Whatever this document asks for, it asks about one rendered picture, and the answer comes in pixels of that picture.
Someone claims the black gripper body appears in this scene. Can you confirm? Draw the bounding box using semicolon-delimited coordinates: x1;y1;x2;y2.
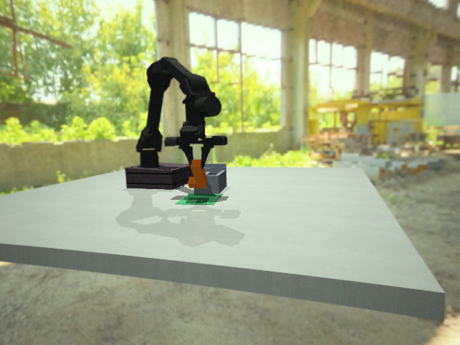
165;118;228;147

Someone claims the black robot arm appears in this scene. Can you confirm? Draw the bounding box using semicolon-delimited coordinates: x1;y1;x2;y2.
136;57;221;168

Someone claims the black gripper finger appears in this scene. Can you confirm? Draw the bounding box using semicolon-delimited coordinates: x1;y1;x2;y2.
201;146;214;169
178;146;193;166

